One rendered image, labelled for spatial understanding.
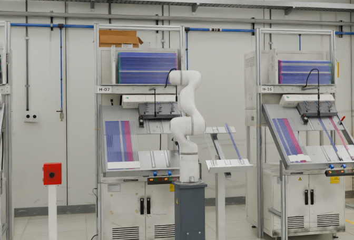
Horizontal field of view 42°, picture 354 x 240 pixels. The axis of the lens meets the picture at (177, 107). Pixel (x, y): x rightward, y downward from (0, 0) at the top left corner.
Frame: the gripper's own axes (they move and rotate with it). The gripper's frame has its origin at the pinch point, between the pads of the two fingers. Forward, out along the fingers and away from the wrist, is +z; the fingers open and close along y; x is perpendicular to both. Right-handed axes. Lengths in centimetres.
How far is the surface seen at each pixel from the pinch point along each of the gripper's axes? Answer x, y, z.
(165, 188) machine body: 23.3, 8.4, 32.8
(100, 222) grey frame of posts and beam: 55, 62, 19
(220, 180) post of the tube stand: 29.2, -32.2, 10.4
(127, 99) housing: -43, 37, 0
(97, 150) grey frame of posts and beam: -14, 62, 31
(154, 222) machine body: 45, 17, 49
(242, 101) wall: -133, -119, 123
